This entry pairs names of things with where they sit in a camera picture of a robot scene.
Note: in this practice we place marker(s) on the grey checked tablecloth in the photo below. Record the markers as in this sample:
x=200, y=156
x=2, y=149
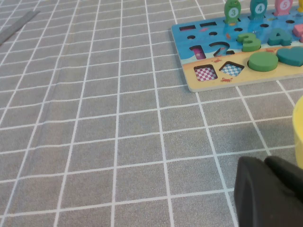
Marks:
x=94, y=118

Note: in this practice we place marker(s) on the teal fish piece number 4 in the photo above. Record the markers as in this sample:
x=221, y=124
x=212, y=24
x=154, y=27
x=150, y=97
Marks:
x=259, y=9

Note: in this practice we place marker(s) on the teal heart piece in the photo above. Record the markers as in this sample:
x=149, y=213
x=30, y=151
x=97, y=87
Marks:
x=290, y=55

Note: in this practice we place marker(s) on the grey metal strip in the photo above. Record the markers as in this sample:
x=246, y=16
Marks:
x=16, y=27

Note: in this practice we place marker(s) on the green circle piece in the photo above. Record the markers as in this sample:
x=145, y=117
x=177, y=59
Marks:
x=262, y=62

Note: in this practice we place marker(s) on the pink wooden numeral 5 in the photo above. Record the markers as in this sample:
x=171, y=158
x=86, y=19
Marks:
x=298, y=29

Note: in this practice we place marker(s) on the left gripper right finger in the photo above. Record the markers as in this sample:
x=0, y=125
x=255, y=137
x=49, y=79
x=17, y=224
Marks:
x=286, y=175

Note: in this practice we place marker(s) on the pink fish piece number 5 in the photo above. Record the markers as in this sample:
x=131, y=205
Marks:
x=284, y=6

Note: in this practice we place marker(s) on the teal wooden numeral 4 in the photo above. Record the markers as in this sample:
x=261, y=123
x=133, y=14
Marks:
x=284, y=40

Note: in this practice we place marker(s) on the wooden number shape puzzle board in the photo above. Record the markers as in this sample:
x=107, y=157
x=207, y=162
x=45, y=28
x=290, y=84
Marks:
x=260, y=76

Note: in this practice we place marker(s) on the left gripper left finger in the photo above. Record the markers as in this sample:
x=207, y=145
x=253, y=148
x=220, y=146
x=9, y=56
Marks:
x=258, y=201

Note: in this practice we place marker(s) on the green fish piece number 3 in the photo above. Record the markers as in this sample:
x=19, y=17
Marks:
x=232, y=13

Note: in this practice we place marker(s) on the green wooden numeral 3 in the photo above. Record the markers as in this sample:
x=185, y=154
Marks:
x=251, y=46

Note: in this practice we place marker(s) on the yellow plastic bowl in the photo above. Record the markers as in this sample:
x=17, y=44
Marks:
x=298, y=132

